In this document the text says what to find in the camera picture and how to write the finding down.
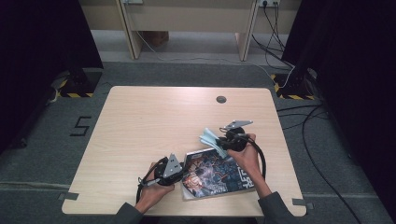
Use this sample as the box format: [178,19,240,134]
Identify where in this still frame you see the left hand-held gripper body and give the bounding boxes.
[153,152,185,188]

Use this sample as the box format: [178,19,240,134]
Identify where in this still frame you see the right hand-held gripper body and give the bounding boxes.
[218,119,254,153]

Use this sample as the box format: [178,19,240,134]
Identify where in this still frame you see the light blue cloth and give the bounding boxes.
[198,127,230,159]

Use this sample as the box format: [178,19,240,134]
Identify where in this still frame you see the dark blue illustrated magazine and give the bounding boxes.
[180,147,257,202]

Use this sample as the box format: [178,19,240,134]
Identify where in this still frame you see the person's right hand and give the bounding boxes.
[226,133,273,199]

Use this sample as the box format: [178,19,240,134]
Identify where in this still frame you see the person's left hand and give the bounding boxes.
[134,161,176,215]

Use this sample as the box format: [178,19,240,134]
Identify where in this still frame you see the black stand base hazard stripes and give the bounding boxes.
[269,66,318,102]
[50,68,104,99]

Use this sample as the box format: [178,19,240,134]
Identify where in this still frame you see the grey tape piece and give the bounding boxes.
[291,197,315,210]
[57,191,80,202]

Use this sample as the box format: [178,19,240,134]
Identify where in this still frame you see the brown cardboard box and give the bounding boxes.
[141,30,170,48]

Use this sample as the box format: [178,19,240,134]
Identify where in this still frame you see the beige wooden desk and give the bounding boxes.
[78,0,302,62]

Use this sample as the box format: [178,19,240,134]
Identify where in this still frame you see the black curtain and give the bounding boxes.
[0,0,105,157]
[281,0,396,216]

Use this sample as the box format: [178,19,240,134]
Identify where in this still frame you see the right hand-held gripper black cable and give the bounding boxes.
[245,135,267,180]

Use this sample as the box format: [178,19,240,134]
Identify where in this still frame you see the black floor cables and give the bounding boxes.
[276,104,364,224]

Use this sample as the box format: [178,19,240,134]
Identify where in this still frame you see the white floor cable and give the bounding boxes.
[134,29,296,81]

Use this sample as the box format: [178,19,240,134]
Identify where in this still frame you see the black socket cables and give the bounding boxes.
[251,2,295,70]

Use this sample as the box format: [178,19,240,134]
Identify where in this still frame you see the white wall socket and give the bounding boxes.
[258,0,281,8]

